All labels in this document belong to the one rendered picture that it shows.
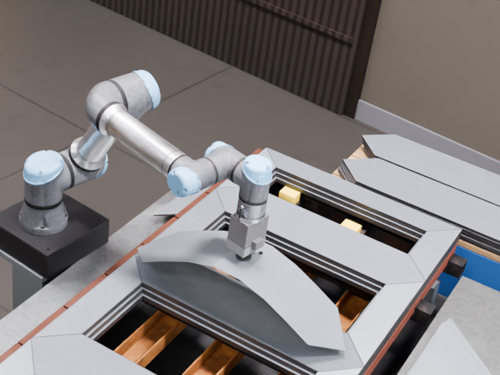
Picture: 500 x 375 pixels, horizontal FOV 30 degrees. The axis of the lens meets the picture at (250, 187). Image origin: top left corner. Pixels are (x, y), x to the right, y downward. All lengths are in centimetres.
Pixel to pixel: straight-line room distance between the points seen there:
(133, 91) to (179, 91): 282
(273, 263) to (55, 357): 62
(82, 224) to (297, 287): 81
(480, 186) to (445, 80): 174
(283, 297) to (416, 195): 93
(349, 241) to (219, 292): 50
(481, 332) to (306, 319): 66
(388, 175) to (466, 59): 176
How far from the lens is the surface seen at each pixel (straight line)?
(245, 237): 241
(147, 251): 266
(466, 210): 324
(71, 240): 293
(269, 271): 249
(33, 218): 293
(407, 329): 315
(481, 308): 300
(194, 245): 259
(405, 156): 345
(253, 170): 231
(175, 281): 266
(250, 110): 529
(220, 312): 258
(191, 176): 229
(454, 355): 275
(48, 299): 286
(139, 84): 260
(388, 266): 286
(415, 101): 518
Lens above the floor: 258
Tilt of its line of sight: 34 degrees down
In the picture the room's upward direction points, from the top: 9 degrees clockwise
